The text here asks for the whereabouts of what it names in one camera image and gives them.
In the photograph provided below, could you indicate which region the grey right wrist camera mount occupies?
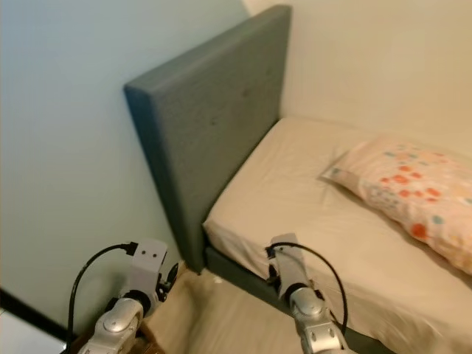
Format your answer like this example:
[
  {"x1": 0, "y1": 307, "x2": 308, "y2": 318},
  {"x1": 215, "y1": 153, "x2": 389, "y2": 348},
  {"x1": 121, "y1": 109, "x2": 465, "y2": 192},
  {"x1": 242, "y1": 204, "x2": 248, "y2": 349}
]
[{"x1": 269, "y1": 235, "x2": 307, "y2": 288}]

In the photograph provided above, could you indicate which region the dark teal padded headboard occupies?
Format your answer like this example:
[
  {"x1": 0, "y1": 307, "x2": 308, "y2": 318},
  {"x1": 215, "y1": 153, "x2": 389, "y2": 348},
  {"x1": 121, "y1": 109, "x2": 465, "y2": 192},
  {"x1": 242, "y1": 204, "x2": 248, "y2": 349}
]
[{"x1": 124, "y1": 4, "x2": 292, "y2": 274}]

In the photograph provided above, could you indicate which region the mattress with beige sheet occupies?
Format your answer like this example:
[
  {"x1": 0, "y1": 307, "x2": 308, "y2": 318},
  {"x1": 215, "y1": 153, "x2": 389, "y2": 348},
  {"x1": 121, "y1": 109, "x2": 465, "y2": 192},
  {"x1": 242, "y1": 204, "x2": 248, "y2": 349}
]
[{"x1": 203, "y1": 114, "x2": 472, "y2": 354}]

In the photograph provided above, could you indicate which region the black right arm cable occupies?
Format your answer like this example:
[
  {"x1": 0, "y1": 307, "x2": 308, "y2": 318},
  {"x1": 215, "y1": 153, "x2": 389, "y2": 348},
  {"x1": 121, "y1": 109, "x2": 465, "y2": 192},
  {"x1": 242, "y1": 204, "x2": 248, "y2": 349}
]
[{"x1": 268, "y1": 242, "x2": 349, "y2": 333}]

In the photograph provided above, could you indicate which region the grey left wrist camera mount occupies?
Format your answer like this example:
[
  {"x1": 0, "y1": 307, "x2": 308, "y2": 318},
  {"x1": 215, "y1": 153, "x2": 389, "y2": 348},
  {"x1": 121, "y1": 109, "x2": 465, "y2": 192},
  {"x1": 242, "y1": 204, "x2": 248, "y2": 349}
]
[{"x1": 127, "y1": 237, "x2": 169, "y2": 296}]

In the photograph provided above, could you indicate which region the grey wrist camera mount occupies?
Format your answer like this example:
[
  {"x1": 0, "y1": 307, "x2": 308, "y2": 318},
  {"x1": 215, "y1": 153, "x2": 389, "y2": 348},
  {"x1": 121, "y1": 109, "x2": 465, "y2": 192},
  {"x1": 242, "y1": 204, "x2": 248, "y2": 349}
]
[
  {"x1": 127, "y1": 237, "x2": 169, "y2": 296},
  {"x1": 269, "y1": 235, "x2": 307, "y2": 288}
]

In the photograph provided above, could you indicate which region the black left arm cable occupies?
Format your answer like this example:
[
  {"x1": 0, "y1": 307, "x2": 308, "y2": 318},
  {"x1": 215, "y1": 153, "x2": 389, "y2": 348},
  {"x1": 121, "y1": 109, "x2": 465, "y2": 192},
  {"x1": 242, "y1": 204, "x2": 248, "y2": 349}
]
[{"x1": 66, "y1": 242, "x2": 139, "y2": 347}]

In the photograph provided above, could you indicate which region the dark teal bed frame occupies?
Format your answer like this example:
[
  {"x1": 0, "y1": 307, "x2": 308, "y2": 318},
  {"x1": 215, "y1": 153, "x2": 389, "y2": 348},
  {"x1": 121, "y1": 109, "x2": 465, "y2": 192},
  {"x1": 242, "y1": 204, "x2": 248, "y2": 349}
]
[{"x1": 203, "y1": 247, "x2": 377, "y2": 354}]

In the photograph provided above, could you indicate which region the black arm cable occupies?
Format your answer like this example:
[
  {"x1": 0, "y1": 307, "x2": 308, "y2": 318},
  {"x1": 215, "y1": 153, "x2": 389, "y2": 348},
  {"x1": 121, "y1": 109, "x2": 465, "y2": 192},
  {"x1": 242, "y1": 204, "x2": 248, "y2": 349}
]
[
  {"x1": 268, "y1": 242, "x2": 349, "y2": 333},
  {"x1": 66, "y1": 242, "x2": 139, "y2": 347}
]

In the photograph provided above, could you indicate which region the pink pillow with orange dots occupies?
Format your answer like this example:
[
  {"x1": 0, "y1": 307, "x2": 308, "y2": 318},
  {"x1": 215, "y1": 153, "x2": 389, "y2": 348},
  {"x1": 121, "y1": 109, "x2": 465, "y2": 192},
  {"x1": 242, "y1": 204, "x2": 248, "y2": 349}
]
[{"x1": 321, "y1": 133, "x2": 472, "y2": 277}]

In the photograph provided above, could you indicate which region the black door frame strip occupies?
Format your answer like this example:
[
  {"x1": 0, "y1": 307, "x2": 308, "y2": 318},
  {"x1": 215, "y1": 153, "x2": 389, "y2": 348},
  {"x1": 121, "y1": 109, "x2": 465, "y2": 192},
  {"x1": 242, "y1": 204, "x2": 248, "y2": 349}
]
[{"x1": 0, "y1": 286, "x2": 71, "y2": 341}]

